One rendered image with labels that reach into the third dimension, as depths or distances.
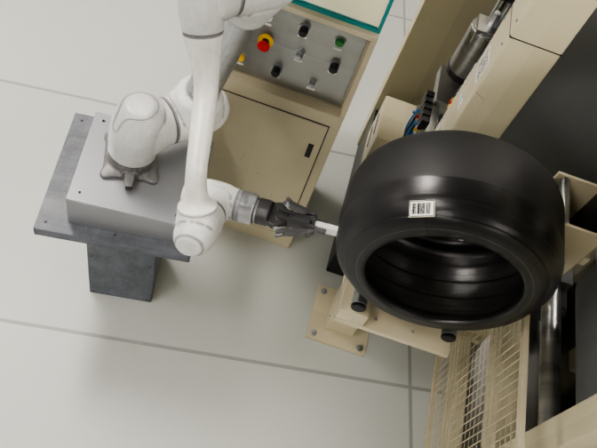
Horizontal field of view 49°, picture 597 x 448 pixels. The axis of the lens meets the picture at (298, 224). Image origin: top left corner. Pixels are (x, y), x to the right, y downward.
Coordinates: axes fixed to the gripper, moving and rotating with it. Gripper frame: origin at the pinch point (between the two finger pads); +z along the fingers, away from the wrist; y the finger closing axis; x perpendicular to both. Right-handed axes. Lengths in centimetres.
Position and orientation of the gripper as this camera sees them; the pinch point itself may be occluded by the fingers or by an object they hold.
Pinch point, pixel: (327, 228)
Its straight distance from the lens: 183.4
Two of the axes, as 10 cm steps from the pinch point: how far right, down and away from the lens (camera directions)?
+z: 9.7, 2.5, -0.6
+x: -1.0, 5.7, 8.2
